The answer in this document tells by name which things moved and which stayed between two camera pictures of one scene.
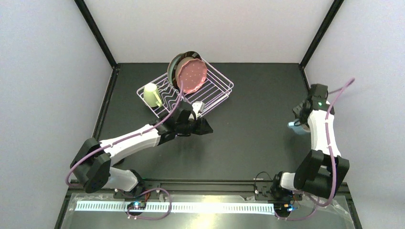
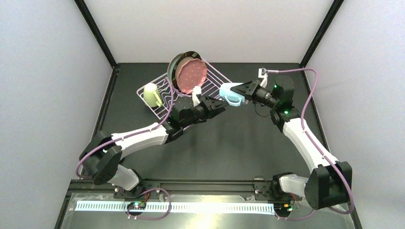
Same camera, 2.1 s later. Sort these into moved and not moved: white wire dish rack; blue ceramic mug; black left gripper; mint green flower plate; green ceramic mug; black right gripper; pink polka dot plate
Moved: blue ceramic mug; black right gripper; black left gripper
Not moved: pink polka dot plate; mint green flower plate; white wire dish rack; green ceramic mug
